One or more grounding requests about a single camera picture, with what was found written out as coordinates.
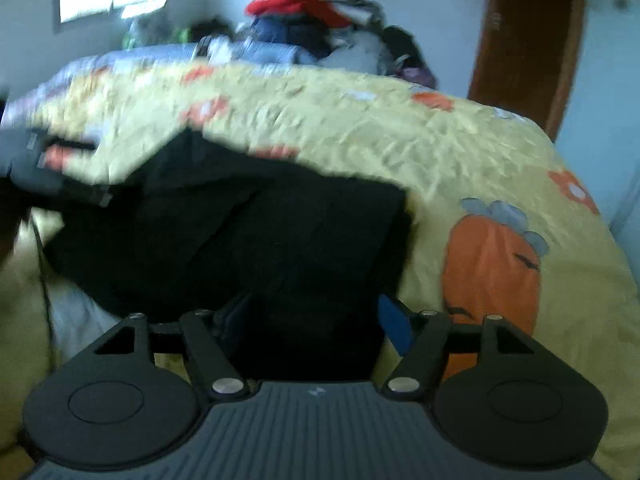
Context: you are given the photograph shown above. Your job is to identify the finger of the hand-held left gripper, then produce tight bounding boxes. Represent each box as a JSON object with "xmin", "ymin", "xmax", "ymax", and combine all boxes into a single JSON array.
[{"xmin": 27, "ymin": 177, "xmax": 115, "ymax": 211}]

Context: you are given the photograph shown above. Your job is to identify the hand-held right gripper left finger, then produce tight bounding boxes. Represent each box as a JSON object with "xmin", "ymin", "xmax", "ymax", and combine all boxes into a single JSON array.
[{"xmin": 92, "ymin": 294, "xmax": 253, "ymax": 401}]

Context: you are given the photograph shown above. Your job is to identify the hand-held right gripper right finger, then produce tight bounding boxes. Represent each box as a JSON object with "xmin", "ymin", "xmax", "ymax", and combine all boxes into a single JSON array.
[{"xmin": 377, "ymin": 294, "xmax": 538, "ymax": 403}]

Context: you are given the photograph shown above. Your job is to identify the black pants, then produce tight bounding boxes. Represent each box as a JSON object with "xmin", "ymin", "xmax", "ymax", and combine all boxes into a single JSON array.
[{"xmin": 42, "ymin": 127, "xmax": 420, "ymax": 386}]

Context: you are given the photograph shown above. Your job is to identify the yellow printed blanket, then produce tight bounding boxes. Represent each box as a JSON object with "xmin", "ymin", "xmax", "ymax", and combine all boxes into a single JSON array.
[{"xmin": 0, "ymin": 55, "xmax": 640, "ymax": 480}]

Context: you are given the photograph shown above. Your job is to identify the dark bag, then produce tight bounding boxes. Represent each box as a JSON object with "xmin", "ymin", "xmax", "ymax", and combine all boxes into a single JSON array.
[{"xmin": 190, "ymin": 19, "xmax": 233, "ymax": 45}]

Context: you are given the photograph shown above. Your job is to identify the red jacket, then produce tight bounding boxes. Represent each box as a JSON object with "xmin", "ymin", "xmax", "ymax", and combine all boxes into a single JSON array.
[{"xmin": 245, "ymin": 0, "xmax": 353, "ymax": 30}]

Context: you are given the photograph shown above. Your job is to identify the pile of clothes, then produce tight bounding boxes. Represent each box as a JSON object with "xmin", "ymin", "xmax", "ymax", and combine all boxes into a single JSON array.
[{"xmin": 235, "ymin": 0, "xmax": 438, "ymax": 88}]

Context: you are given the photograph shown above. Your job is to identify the brown wooden door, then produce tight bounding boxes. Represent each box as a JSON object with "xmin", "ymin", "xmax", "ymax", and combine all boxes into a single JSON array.
[{"xmin": 466, "ymin": 0, "xmax": 590, "ymax": 142}]

